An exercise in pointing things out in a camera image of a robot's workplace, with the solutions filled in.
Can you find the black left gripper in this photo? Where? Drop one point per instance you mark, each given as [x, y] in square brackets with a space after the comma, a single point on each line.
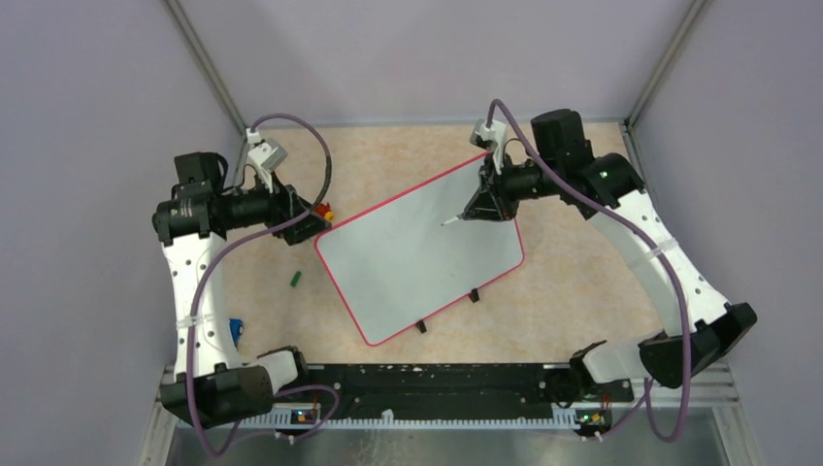
[286, 204]

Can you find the red yellow green toy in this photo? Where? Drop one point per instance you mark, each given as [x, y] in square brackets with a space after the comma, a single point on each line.
[325, 211]

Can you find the green marker cap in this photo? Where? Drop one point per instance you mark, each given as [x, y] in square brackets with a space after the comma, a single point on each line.
[295, 278]

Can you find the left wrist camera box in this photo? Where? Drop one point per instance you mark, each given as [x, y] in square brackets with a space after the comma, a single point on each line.
[265, 156]

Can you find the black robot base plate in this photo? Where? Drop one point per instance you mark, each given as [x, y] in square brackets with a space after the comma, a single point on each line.
[476, 393]

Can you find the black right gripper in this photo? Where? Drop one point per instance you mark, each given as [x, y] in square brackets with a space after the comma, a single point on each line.
[491, 200]

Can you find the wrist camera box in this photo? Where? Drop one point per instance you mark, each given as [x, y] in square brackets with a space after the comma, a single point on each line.
[265, 156]
[489, 135]

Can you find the white slotted cable duct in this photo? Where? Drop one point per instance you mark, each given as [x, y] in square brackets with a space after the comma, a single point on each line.
[379, 420]

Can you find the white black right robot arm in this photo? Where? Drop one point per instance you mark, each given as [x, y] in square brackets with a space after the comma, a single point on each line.
[699, 323]

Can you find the blue toy car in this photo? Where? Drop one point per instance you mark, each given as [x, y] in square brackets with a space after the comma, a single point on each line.
[237, 328]

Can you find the pink framed whiteboard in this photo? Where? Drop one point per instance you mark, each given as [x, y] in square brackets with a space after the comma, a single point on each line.
[394, 264]

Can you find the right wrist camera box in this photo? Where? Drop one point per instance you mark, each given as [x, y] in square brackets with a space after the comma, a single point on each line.
[489, 135]

